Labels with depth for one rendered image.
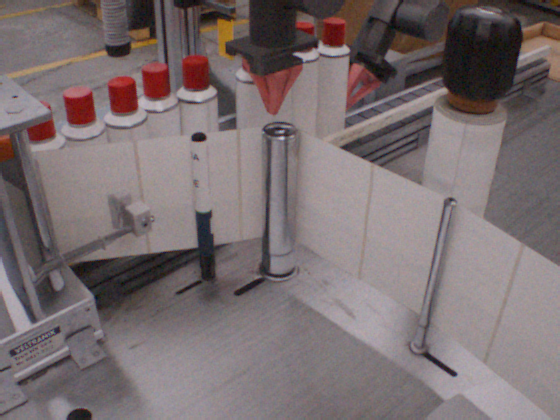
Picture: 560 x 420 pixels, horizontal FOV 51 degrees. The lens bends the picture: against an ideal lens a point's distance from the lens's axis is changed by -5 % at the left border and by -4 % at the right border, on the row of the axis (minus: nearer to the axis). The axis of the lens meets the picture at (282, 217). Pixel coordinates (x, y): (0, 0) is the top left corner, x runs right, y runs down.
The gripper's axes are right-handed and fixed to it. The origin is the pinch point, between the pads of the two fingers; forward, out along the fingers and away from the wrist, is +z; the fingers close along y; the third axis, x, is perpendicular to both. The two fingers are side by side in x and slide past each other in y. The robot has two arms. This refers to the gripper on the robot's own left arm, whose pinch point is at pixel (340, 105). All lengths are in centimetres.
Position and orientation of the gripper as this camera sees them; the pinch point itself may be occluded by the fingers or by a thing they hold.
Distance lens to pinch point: 100.3
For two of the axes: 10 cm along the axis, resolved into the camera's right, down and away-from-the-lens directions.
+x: 5.8, 2.0, 7.9
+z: -4.6, 8.8, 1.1
